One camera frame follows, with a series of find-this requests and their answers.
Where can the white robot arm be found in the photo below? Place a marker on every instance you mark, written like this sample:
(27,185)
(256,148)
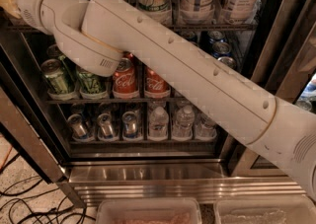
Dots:
(94,33)

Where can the front left green can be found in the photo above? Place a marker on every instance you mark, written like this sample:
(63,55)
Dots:
(57,77)

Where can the left silver can bottom shelf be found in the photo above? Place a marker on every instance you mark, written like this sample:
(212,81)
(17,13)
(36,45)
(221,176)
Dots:
(78,126)

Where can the silver can shelf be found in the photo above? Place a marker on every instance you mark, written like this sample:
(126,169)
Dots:
(78,126)
(130,126)
(104,121)

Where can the left front coca-cola can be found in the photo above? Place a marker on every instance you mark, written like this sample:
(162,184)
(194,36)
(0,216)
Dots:
(124,77)

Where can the coca-cola can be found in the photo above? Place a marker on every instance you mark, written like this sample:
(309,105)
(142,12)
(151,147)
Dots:
(124,77)
(154,83)

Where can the middle silver can bottom shelf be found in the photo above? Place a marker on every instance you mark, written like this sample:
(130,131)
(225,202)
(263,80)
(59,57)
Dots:
(104,121)

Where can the right front coca-cola can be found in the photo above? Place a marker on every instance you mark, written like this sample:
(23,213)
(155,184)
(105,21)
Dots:
(154,83)

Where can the right silver can bottom shelf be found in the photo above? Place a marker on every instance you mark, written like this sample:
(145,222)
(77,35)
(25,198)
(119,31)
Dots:
(130,126)

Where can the second row right pepsi can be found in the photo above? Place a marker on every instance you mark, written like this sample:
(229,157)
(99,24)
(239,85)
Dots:
(220,48)

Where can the right front pepsi can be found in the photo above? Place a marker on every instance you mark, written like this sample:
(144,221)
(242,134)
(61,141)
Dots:
(228,61)

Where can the left water bottle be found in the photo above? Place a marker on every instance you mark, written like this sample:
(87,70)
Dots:
(158,123)

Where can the water bottle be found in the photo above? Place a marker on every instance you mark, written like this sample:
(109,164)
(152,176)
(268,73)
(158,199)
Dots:
(158,123)
(185,118)
(205,126)

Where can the middle water bottle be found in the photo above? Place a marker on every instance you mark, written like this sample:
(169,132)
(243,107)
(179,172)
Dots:
(185,118)

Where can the right water bottle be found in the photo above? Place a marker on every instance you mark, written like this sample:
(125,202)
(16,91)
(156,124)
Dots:
(205,126)

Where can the left clear plastic bin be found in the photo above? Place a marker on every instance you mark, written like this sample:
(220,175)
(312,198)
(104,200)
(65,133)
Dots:
(166,210)

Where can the clear plastic bin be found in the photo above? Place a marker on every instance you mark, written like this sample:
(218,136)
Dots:
(166,210)
(280,209)

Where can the right clear plastic bin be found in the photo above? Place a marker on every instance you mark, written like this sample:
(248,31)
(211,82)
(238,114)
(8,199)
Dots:
(280,209)

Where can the middle wire shelf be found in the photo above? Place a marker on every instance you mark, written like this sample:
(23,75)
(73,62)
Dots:
(114,100)

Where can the wire shelf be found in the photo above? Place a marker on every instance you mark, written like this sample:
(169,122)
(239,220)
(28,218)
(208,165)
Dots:
(114,100)
(175,28)

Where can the top wire shelf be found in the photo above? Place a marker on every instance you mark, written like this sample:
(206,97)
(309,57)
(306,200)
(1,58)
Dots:
(175,28)

